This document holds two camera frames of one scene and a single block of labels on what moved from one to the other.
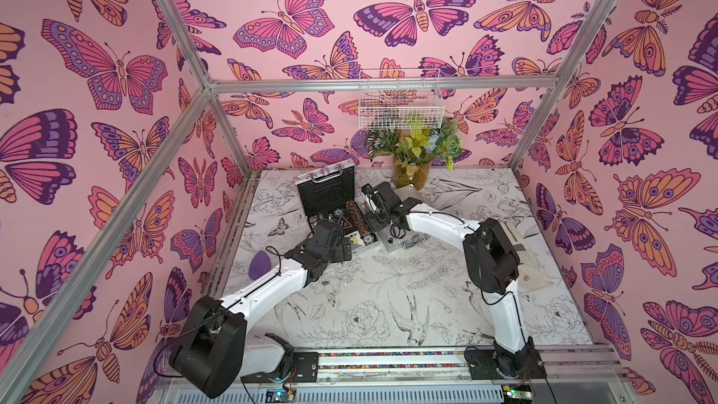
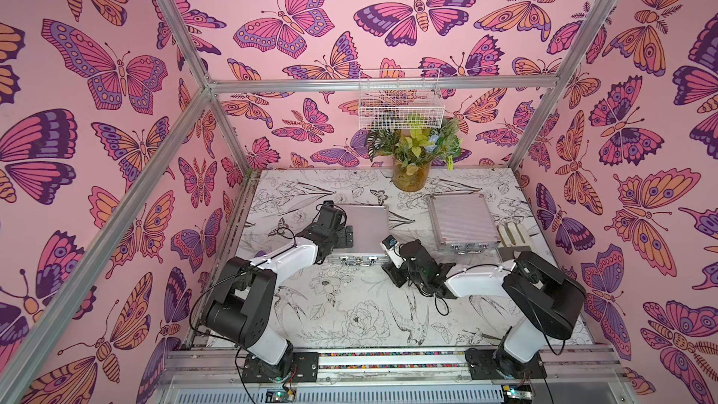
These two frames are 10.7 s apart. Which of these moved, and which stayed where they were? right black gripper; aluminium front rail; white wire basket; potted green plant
Moved: right black gripper
Stayed: potted green plant; aluminium front rail; white wire basket
